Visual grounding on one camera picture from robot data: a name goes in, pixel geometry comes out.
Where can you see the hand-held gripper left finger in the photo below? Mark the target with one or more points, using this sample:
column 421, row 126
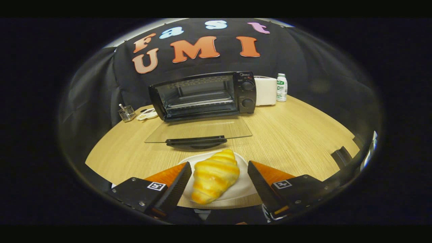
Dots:
column 177, row 189

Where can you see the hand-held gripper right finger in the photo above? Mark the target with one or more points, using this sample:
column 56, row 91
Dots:
column 261, row 189

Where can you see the golden croissant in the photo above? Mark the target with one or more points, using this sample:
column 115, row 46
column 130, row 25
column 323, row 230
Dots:
column 214, row 177

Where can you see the black toaster oven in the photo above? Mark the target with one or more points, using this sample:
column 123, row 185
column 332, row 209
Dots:
column 247, row 96

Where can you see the white pop-up toaster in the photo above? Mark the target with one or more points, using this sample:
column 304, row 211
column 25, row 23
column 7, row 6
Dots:
column 266, row 91

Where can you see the white plate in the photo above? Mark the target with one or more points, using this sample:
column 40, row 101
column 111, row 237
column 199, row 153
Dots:
column 244, row 189

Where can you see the small white dish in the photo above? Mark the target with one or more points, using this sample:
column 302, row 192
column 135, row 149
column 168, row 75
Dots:
column 147, row 115

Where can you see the black chair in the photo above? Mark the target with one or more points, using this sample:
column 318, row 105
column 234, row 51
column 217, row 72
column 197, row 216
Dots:
column 342, row 157

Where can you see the metal mesh holder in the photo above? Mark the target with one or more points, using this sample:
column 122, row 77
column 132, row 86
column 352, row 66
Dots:
column 127, row 114

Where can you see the white plastic bottle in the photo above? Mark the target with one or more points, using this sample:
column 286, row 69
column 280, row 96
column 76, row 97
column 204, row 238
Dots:
column 281, row 89

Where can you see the black backdrop cloth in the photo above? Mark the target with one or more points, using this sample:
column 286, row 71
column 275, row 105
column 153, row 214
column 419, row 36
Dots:
column 303, row 60

